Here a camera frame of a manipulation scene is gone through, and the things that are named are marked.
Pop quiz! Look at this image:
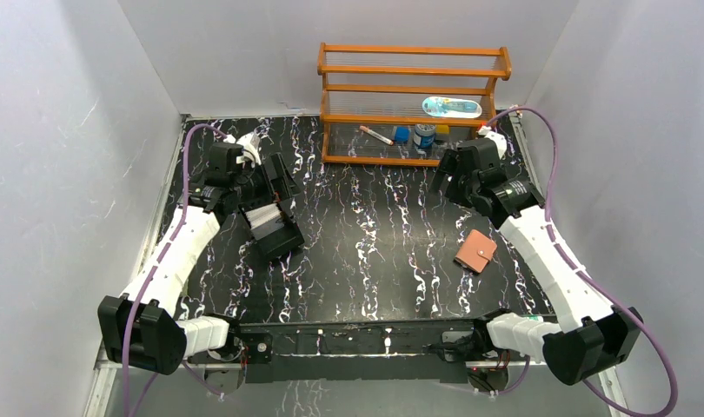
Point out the brown leather card holder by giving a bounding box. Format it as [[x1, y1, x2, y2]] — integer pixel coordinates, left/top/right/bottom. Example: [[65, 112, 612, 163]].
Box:
[[455, 229, 497, 274]]

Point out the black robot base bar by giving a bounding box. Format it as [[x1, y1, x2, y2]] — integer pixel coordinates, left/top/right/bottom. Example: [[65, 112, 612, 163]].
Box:
[[189, 318, 525, 389]]

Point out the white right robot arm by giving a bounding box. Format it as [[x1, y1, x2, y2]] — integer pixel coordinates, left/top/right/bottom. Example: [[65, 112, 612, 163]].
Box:
[[431, 149, 643, 386]]

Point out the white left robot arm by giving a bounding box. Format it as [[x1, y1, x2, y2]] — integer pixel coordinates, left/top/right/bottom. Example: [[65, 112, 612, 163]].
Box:
[[97, 146, 304, 375]]

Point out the black card dispenser box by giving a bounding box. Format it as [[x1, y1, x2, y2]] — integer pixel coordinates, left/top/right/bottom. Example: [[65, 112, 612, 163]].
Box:
[[243, 203, 282, 230]]

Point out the blue white can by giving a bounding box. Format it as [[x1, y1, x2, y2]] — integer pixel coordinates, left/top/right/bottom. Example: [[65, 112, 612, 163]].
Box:
[[413, 124, 436, 151]]

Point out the small blue cube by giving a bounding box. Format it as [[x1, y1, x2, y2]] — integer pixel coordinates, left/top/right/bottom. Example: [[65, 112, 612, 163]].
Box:
[[393, 126, 411, 143]]

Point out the blue white packaged item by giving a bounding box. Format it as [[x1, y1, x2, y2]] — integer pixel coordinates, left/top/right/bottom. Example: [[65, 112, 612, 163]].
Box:
[[422, 96, 482, 119]]

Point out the red white marker pen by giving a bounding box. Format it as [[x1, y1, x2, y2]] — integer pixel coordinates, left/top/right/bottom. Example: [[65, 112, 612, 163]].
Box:
[[359, 125, 395, 146]]

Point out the orange wooden shelf rack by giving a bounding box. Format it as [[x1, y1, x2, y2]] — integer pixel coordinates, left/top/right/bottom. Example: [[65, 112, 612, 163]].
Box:
[[316, 43, 512, 167]]

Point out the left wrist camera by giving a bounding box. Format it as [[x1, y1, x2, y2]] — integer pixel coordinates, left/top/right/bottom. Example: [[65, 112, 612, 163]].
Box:
[[209, 132, 262, 174]]

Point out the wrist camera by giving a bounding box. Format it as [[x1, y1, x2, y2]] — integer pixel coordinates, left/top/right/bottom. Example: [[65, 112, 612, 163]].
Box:
[[456, 127, 508, 170], [209, 132, 262, 174]]

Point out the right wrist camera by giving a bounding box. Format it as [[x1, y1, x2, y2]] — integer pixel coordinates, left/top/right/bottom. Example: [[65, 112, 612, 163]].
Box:
[[456, 127, 508, 170]]

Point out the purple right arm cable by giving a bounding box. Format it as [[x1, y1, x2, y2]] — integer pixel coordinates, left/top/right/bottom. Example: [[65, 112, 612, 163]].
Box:
[[482, 105, 680, 417]]

